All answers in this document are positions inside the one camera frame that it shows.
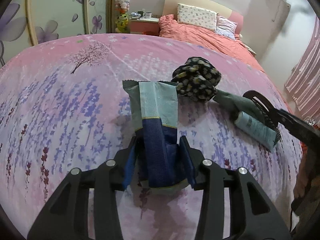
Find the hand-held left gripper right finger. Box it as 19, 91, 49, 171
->
179, 135, 292, 240

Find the grey green cloth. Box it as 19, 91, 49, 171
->
214, 90, 265, 121

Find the flower print sliding wardrobe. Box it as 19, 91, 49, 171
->
0, 0, 113, 68

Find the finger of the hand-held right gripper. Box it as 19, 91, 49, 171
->
242, 90, 285, 136

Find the red duvet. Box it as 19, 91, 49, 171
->
158, 14, 265, 73

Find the tube of plush toys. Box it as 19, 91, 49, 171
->
114, 0, 131, 33

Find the floral pink tablecloth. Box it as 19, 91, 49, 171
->
0, 34, 308, 240

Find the cream pink bed headboard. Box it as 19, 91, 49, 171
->
162, 0, 244, 34

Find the floral white pillow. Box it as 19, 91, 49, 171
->
177, 3, 217, 32

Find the pink curtain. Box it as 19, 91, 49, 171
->
284, 17, 320, 110

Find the pink nightstand with mugs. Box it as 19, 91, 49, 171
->
129, 17, 160, 35

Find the pink striped pillow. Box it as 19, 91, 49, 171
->
215, 14, 238, 40

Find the teal and blue sock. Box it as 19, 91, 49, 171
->
122, 79, 189, 197

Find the teal tube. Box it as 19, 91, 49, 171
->
234, 111, 282, 152

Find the dark floral scrunchie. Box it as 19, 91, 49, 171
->
171, 57, 222, 102

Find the person's right hand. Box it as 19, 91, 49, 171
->
294, 155, 313, 200

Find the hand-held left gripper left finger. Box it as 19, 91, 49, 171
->
27, 136, 140, 240

